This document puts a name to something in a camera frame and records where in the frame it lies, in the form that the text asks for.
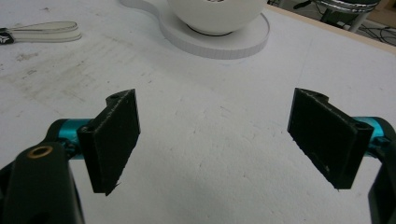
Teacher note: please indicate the white round bowl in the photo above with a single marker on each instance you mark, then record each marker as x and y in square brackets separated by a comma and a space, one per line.
[217, 14]

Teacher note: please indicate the white round board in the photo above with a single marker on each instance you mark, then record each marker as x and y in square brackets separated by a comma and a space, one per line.
[218, 43]

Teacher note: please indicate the metal stool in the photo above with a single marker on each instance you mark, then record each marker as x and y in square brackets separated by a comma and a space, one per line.
[342, 9]

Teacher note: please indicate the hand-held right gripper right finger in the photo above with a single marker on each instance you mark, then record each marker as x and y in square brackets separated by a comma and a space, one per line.
[327, 137]

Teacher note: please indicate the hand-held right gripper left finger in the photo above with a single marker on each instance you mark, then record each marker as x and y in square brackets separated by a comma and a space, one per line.
[109, 143]

